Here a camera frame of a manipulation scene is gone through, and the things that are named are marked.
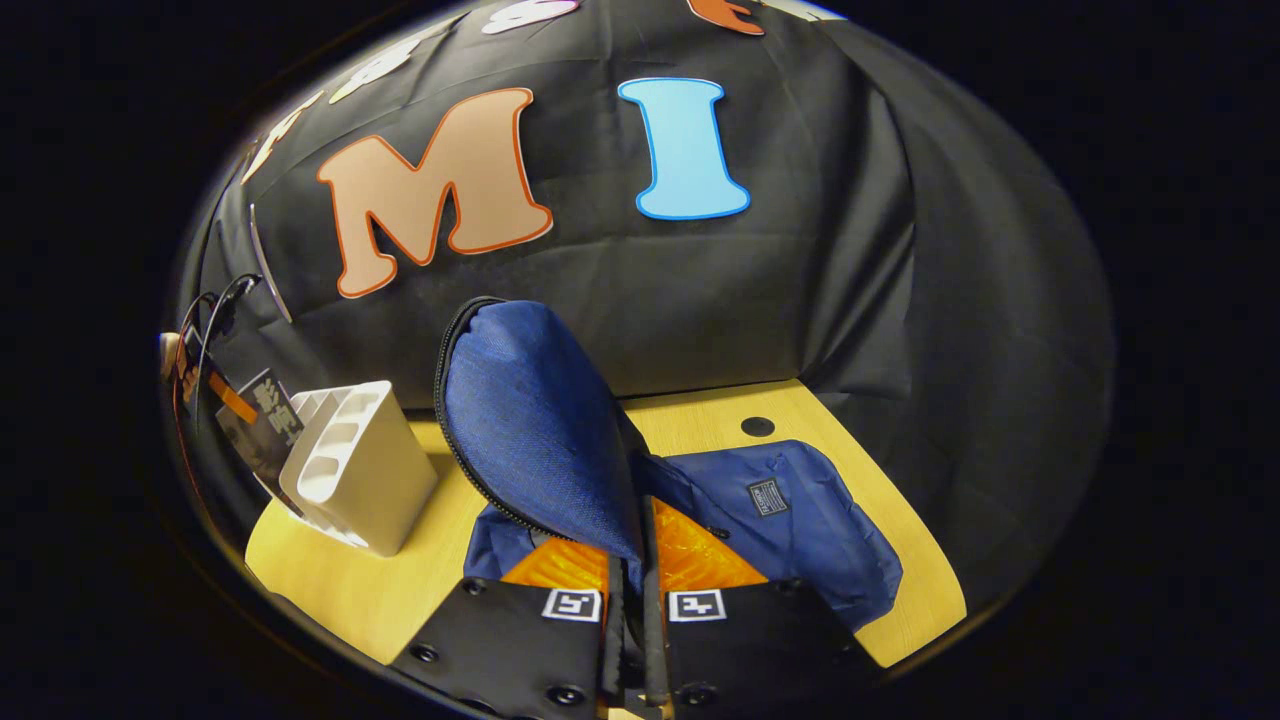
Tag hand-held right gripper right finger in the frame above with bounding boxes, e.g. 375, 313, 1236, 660
640, 495, 883, 717

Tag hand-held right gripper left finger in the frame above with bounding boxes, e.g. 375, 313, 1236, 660
390, 540, 627, 719

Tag dark book with white print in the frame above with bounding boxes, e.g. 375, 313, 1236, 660
210, 368, 306, 516

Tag white bookshelf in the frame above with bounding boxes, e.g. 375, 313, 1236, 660
278, 380, 441, 558

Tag blue schoolbag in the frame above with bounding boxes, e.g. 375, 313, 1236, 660
435, 297, 904, 633

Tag black backdrop cloth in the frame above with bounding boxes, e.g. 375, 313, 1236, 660
175, 0, 1116, 601

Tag black cable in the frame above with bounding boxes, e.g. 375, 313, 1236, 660
180, 273, 263, 401

